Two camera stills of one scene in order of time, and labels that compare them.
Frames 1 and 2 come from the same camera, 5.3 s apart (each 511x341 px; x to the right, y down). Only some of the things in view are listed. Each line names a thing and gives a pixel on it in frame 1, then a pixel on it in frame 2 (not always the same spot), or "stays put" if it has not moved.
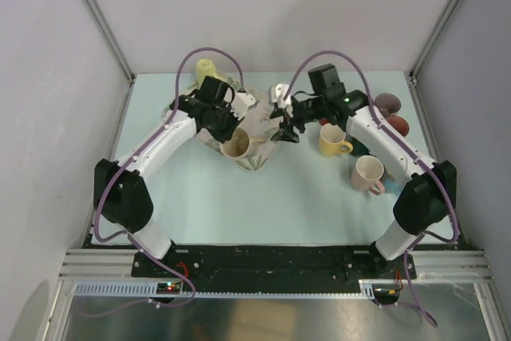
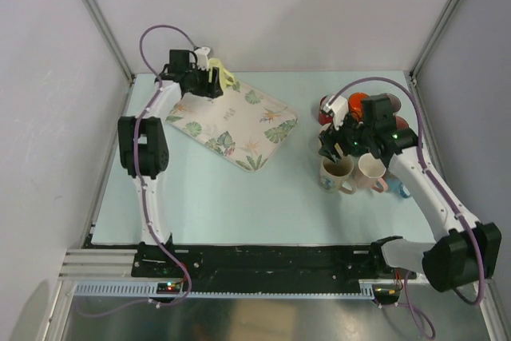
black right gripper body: x=307 y=111 -> x=351 y=135
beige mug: x=238 y=145 -> x=337 y=176
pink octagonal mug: x=366 y=172 stays put
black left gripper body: x=223 y=122 -> x=199 y=82
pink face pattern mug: x=399 y=124 stays put
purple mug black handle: x=387 y=104 stays put
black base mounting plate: x=276 y=263 stays put
